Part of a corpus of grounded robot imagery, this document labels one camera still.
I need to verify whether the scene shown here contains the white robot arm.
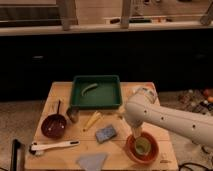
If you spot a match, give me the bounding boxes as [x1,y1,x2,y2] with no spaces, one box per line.
[124,87,213,148]

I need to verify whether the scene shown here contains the orange bowl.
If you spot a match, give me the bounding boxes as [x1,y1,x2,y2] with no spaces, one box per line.
[125,132,159,165]

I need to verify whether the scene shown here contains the blue sponge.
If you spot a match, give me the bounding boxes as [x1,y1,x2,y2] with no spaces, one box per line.
[95,125,117,143]

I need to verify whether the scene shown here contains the green cucumber toy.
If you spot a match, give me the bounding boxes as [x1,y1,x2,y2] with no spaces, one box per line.
[81,83,98,96]

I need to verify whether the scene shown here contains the green plastic tray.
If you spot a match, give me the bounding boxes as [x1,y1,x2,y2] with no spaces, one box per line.
[70,75,122,110]

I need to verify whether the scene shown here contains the small metal cup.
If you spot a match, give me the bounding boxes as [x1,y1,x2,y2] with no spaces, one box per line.
[66,107,79,123]

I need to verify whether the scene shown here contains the green item in bowl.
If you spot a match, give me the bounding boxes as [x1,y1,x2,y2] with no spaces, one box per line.
[135,137,151,155]

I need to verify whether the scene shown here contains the grey triangular cloth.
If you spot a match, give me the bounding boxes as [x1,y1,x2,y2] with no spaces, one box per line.
[76,153,108,171]

